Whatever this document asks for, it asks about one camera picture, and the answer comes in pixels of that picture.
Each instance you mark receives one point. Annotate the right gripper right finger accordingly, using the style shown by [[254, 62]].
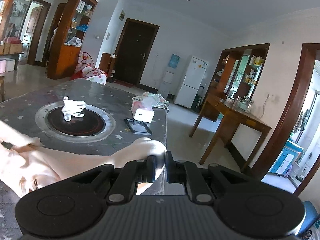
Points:
[[190, 176]]

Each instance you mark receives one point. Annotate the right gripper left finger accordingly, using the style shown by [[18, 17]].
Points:
[[133, 173]]

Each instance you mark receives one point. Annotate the white sweatshirt garment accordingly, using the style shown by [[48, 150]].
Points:
[[28, 166]]

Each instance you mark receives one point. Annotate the black smartphone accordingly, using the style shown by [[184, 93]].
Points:
[[138, 127]]

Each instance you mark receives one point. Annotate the grey star-patterned table cover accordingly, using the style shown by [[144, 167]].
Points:
[[19, 113]]

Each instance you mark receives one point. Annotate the white tissue box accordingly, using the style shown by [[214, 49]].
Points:
[[142, 113]]

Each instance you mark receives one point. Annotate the round black induction cooktop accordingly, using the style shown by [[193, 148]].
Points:
[[96, 125]]

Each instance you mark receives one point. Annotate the floral cloth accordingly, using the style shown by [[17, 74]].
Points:
[[150, 100]]

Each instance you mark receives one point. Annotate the wooden side table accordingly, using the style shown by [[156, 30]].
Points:
[[232, 118]]

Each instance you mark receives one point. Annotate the white glove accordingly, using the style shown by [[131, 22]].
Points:
[[72, 108]]

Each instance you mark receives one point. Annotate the white refrigerator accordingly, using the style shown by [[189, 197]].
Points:
[[190, 82]]

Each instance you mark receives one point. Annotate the water dispenser with blue bottle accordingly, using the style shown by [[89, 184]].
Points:
[[168, 76]]

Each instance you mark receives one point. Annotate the red polka-dot play tent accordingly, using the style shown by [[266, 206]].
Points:
[[85, 69]]

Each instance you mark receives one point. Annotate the wooden display shelf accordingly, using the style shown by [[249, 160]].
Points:
[[238, 71]]

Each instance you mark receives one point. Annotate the dark wooden door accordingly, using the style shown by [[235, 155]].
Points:
[[133, 49]]

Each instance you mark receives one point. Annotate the wooden shelf cabinet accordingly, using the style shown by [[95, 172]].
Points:
[[67, 42]]

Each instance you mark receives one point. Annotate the white pink storage bins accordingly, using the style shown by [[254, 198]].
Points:
[[7, 65]]

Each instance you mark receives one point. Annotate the cardboard box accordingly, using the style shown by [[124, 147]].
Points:
[[10, 48]]

